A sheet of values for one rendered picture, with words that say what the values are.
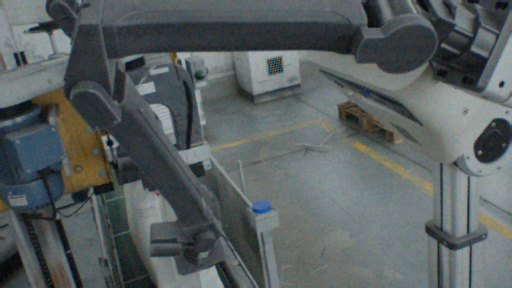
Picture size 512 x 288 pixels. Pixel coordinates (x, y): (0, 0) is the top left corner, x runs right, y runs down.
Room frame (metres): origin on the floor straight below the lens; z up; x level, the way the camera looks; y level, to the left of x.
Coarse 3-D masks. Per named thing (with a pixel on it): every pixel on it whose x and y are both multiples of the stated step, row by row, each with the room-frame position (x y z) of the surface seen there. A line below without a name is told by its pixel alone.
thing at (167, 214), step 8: (160, 200) 1.27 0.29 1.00; (160, 208) 1.24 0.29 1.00; (168, 208) 1.31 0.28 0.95; (160, 216) 1.21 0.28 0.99; (168, 216) 1.34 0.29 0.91; (160, 264) 1.25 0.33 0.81; (168, 264) 1.24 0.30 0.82; (160, 272) 1.21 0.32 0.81; (168, 272) 1.20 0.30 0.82; (176, 272) 1.11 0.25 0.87; (200, 272) 1.08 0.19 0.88; (208, 272) 1.17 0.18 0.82; (216, 272) 1.22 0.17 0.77; (160, 280) 1.17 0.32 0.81; (168, 280) 1.16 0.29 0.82; (176, 280) 1.14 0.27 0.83; (184, 280) 1.06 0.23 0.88; (192, 280) 1.01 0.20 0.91; (200, 280) 0.94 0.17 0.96; (208, 280) 1.13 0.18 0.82; (216, 280) 1.13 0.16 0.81
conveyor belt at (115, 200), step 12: (120, 192) 2.69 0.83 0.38; (108, 204) 2.56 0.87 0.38; (120, 204) 2.53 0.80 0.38; (120, 216) 2.39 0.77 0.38; (120, 228) 2.26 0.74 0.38; (120, 240) 2.15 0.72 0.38; (132, 240) 2.13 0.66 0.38; (120, 252) 2.04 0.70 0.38; (132, 252) 2.02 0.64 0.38; (120, 264) 1.94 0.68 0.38; (132, 264) 1.93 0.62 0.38; (216, 264) 1.83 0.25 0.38; (132, 276) 1.84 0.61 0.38; (144, 276) 1.82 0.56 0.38
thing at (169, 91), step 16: (144, 64) 1.50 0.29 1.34; (160, 64) 1.47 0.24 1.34; (176, 64) 1.48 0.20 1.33; (144, 80) 1.44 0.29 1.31; (160, 80) 1.46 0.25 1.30; (176, 80) 1.47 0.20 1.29; (192, 80) 1.49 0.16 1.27; (144, 96) 1.44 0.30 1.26; (160, 96) 1.45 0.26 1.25; (176, 96) 1.47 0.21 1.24; (192, 96) 1.48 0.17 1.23; (176, 112) 1.46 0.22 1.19; (176, 128) 1.47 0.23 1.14; (192, 128) 1.48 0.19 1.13; (192, 144) 1.47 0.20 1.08
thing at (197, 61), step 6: (186, 60) 1.53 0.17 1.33; (192, 60) 1.51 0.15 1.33; (198, 60) 1.49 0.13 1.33; (186, 66) 1.54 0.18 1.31; (192, 66) 1.49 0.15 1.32; (198, 66) 1.49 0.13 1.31; (204, 66) 1.50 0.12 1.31; (192, 72) 1.48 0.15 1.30; (204, 72) 1.50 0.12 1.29; (192, 78) 1.49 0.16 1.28; (204, 78) 1.50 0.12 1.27
